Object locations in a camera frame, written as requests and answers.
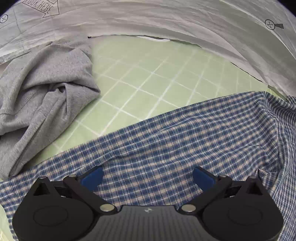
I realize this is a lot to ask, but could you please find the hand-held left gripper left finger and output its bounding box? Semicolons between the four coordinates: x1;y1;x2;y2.
31;166;116;215

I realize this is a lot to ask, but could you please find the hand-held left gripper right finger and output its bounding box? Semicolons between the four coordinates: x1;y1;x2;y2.
180;166;269;215

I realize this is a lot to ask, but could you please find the blue plaid shirt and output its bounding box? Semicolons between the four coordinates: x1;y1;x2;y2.
0;91;296;241

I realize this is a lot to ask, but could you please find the grey knit garment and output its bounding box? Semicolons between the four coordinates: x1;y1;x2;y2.
0;39;101;180

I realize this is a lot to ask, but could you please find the green grid mat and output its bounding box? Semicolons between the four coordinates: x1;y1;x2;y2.
0;36;287;241

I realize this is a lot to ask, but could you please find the grey printed bed sheet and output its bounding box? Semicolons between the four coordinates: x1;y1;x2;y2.
0;0;296;98

